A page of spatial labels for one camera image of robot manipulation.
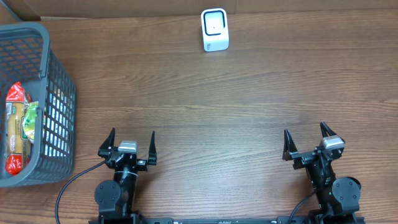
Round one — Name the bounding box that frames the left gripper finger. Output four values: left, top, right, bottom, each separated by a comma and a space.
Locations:
99, 128, 116, 150
149, 131, 156, 159

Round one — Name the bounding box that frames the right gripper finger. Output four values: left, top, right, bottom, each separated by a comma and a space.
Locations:
320, 121, 336, 138
283, 129, 298, 156

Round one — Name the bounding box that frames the green snack packet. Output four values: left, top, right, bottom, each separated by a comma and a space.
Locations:
23, 101, 39, 144

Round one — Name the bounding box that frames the orange pasta package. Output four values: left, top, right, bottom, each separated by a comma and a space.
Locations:
5, 82, 32, 175

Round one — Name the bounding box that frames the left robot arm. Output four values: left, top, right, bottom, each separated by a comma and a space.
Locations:
89, 129, 157, 224

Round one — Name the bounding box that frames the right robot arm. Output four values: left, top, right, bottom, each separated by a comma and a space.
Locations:
282, 121, 364, 223

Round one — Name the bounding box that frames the white barcode scanner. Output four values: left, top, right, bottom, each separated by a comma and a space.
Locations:
201, 8, 229, 52

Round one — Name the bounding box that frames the grey plastic shopping basket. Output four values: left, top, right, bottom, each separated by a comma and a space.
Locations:
1, 22, 77, 188

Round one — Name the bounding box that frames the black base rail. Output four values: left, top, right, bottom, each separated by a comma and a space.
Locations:
88, 216, 366, 224

